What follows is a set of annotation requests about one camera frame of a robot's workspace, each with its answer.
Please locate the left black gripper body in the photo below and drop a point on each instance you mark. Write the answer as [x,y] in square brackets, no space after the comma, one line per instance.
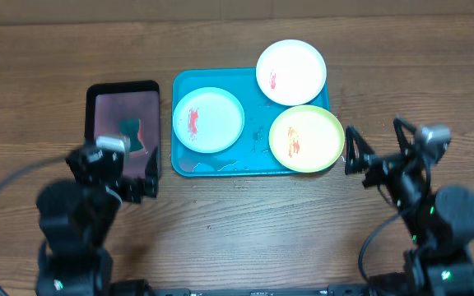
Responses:
[137,193]

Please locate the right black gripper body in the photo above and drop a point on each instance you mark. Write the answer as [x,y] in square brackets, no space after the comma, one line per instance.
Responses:
[401,189]

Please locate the white plate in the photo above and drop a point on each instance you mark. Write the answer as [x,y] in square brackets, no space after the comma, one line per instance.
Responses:
[291,72]

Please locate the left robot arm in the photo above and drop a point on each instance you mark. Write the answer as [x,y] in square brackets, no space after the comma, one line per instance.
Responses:
[75,217]

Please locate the black water tray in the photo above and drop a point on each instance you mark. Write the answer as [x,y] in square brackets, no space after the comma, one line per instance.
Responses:
[108,104]

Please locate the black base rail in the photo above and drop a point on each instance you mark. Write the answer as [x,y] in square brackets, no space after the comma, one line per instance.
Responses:
[331,290]

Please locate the teal plastic tray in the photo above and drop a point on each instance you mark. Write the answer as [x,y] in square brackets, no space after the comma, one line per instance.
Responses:
[250,155]

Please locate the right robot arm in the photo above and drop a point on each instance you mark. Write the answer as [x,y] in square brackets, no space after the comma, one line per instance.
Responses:
[440,222]

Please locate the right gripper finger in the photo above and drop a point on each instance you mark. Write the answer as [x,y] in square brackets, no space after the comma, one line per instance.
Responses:
[359,153]
[401,125]

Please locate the light blue plate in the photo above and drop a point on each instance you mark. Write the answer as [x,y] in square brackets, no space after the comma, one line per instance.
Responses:
[208,120]

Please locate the yellow-green plate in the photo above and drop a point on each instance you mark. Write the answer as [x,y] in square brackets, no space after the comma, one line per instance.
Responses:
[306,138]

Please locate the green and white sponge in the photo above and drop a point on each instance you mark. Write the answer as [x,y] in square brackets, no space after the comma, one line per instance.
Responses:
[131,128]

